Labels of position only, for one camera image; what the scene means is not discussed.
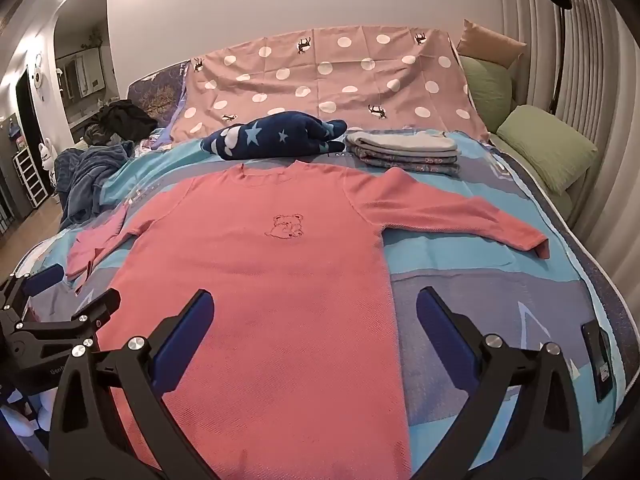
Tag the large green pillow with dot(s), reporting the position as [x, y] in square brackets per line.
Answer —
[545, 147]

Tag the blue grey bed cover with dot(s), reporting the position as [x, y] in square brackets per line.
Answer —
[475, 270]

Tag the black floor lamp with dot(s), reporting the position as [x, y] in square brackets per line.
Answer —
[559, 35]

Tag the white pleated curtain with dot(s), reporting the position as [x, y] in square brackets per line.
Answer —
[600, 60]

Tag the pink polka dot sheet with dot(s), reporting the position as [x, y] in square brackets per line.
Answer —
[350, 70]

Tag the black clothes pile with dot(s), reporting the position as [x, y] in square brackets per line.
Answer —
[125, 117]

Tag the tan pillow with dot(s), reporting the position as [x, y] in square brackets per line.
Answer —
[492, 42]

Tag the navy star-print fleece garment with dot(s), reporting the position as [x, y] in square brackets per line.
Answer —
[265, 135]

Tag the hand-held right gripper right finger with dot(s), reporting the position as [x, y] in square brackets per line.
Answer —
[445, 335]

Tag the white figurine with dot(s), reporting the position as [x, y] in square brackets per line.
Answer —
[46, 157]

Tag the dark blue towel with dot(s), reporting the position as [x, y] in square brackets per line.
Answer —
[90, 175]

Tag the purple patterned cloth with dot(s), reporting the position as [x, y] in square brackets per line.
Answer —
[155, 92]

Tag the black phone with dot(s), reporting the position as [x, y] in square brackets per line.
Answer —
[597, 360]

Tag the light grey folded garment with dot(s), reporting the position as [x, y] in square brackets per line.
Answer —
[400, 141]

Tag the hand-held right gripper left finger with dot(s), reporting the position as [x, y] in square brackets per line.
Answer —
[182, 345]

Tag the white cloth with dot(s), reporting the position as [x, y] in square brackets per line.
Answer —
[22, 415]

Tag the white shelf rack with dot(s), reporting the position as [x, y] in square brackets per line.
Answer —
[30, 177]

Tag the white round wall fixture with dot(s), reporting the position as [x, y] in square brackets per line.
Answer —
[38, 75]

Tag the grey floral folded garment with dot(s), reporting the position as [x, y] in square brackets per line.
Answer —
[400, 162]

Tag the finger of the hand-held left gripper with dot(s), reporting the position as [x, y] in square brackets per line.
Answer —
[102, 307]
[45, 278]

